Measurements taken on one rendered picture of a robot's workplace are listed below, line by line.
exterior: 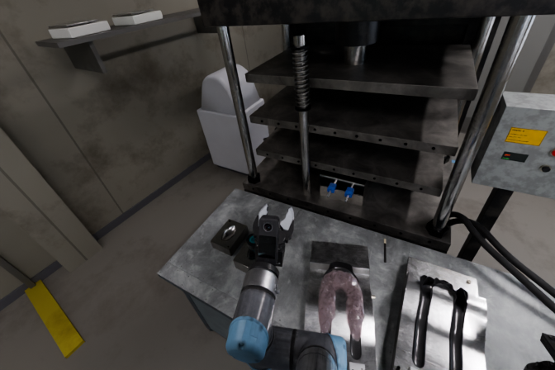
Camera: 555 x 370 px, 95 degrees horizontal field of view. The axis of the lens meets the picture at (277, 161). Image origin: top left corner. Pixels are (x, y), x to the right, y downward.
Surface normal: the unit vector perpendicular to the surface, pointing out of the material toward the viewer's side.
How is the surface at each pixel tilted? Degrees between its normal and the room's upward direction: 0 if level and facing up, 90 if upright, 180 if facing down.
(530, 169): 90
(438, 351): 4
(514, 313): 0
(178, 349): 0
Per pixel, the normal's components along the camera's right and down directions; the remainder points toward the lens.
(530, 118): -0.47, 0.56
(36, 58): 0.82, 0.26
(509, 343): -0.11, -0.80
